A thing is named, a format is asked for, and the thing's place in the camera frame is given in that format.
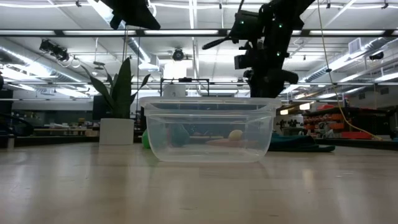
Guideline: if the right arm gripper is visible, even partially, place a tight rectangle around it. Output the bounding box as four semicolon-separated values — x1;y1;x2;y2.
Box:
248;68;299;99

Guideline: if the yellow toy lemon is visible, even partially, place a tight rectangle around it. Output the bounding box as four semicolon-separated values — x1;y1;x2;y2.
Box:
228;129;244;141

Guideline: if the dark green toy avocado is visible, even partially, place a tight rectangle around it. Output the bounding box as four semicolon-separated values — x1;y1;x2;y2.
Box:
169;123;191;148

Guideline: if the bright green toy pepper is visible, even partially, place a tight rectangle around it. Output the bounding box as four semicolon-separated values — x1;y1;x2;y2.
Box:
141;129;152;149

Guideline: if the clear plastic tupperware container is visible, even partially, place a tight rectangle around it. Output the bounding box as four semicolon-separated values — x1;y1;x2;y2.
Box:
139;96;282;163

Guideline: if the orange folded cloth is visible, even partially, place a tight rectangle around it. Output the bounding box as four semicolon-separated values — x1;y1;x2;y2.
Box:
205;138;259;149

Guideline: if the shelf with orange bins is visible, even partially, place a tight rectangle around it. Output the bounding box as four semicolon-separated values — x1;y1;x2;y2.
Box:
303;104;398;141

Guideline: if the green snake plant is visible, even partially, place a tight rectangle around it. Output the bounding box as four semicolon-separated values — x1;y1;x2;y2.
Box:
81;57;152;119

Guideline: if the white plant pot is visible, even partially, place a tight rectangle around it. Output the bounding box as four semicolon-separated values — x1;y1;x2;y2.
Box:
99;118;135;146

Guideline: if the black background monitor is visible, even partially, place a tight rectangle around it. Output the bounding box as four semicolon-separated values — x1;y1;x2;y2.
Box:
92;95;116;121

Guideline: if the yellow hanging cable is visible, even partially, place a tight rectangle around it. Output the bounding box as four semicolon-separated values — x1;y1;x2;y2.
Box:
316;0;383;141

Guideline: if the black ceiling camera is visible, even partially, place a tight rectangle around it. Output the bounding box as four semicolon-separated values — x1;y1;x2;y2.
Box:
172;48;185;62

